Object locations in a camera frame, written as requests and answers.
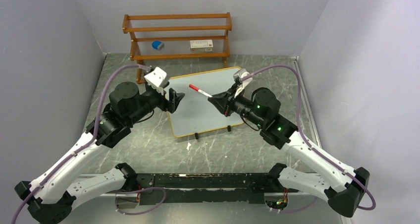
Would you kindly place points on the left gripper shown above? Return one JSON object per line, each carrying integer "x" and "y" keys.
{"x": 171, "y": 105}

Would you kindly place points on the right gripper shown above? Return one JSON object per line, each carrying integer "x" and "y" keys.
{"x": 224, "y": 106}

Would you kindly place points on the white red-ended marker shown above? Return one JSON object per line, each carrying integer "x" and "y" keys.
{"x": 200, "y": 91}

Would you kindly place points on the yellow framed whiteboard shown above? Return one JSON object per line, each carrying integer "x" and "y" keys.
{"x": 194, "y": 113}

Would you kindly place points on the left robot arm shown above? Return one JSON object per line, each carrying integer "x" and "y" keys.
{"x": 51, "y": 197}

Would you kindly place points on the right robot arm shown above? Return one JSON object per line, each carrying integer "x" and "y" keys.
{"x": 333, "y": 181}

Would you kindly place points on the blue whiteboard eraser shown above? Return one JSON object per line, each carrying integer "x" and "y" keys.
{"x": 157, "y": 45}

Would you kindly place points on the white red marker box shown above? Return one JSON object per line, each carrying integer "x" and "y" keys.
{"x": 201, "y": 46}

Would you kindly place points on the wooden two-tier rack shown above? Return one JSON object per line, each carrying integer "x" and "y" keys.
{"x": 176, "y": 31}

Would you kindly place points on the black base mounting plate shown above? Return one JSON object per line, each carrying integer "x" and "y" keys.
{"x": 153, "y": 195}

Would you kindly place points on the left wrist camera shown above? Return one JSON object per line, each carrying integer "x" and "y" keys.
{"x": 157, "y": 79}

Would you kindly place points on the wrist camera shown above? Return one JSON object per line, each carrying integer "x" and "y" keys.
{"x": 242, "y": 79}
{"x": 157, "y": 79}

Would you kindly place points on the whiteboard wire stand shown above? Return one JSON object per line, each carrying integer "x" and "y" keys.
{"x": 228, "y": 128}

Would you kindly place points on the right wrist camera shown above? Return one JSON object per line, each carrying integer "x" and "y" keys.
{"x": 242, "y": 79}

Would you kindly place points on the aluminium rail frame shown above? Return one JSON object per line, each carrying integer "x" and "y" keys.
{"x": 256, "y": 182}

